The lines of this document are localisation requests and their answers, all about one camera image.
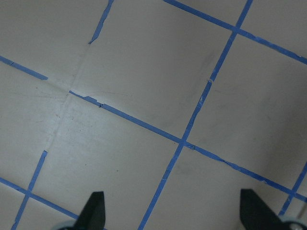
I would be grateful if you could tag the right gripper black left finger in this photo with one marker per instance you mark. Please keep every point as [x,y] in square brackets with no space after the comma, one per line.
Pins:
[93,215]

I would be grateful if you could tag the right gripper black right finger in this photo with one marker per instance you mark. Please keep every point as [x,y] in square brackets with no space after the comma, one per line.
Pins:
[255,214]

